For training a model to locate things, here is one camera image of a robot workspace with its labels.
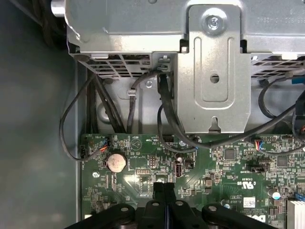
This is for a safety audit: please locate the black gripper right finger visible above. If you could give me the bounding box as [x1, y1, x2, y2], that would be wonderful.
[165, 182, 260, 229]

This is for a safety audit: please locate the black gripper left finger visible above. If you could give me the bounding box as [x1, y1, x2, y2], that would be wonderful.
[63, 182, 166, 229]

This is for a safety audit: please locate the internal USB port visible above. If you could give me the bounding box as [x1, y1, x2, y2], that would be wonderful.
[175, 160, 184, 178]

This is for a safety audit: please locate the green motherboard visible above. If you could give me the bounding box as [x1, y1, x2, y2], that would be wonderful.
[80, 133, 305, 229]

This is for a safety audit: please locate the round coin battery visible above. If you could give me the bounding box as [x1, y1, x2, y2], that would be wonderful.
[106, 152, 126, 172]

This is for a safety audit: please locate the grey metal drive cage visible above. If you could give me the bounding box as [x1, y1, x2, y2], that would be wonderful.
[64, 0, 305, 134]

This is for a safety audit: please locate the silver finned heatsink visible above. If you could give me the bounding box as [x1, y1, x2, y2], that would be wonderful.
[287, 198, 305, 229]

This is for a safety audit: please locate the black open PC case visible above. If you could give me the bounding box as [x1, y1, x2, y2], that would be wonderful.
[0, 0, 305, 229]

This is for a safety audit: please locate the silver metal knob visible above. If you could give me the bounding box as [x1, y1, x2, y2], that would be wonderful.
[51, 0, 65, 16]

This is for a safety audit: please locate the long thin black wire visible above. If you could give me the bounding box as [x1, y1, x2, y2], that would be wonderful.
[158, 104, 297, 153]

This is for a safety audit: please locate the grey clipped wire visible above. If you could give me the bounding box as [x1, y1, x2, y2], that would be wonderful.
[126, 66, 173, 134]

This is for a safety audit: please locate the thick black cable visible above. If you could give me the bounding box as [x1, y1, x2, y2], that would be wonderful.
[94, 75, 127, 134]

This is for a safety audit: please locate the thin black looping wire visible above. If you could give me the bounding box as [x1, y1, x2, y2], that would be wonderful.
[59, 71, 112, 161]

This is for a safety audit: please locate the black round wire loop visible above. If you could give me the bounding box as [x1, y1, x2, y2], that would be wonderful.
[259, 69, 305, 119]

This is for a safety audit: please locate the black braided cable bundle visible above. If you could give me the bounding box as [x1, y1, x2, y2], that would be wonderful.
[33, 0, 69, 52]

